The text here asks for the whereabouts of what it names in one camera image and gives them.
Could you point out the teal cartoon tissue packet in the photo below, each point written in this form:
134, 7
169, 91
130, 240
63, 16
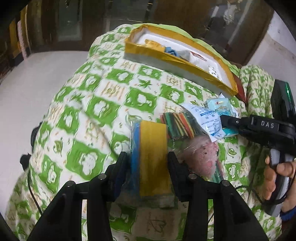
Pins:
219, 106

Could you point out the green printed blanket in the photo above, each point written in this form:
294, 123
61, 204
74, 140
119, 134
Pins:
97, 106

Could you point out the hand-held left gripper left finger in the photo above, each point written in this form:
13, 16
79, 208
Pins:
119, 178

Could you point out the pink plastic bag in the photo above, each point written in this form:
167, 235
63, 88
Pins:
205, 157

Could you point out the white red tissue pack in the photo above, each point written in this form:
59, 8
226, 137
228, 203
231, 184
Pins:
196, 56

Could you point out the bag of coloured strips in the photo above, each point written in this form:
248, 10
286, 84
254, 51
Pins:
178, 125

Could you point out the person's right hand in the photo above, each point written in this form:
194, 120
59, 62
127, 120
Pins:
284, 169

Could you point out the wooden glass door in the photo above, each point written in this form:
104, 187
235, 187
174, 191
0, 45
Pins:
92, 18

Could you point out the white desiccant packet blue print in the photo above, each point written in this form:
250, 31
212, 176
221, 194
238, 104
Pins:
205, 118

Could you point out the plain green sheet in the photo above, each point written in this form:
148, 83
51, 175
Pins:
182, 30

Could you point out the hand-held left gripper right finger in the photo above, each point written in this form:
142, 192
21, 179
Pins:
175, 171

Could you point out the clear bag with yellow card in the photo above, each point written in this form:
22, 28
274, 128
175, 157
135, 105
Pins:
152, 157

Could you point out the gold door frame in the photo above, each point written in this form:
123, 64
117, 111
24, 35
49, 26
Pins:
13, 34

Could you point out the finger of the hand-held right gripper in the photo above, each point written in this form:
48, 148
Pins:
231, 121

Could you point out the yellow cracker packet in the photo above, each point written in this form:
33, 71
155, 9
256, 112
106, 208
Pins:
153, 44

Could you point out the white foam box gold tape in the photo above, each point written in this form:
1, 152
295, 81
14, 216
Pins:
148, 49

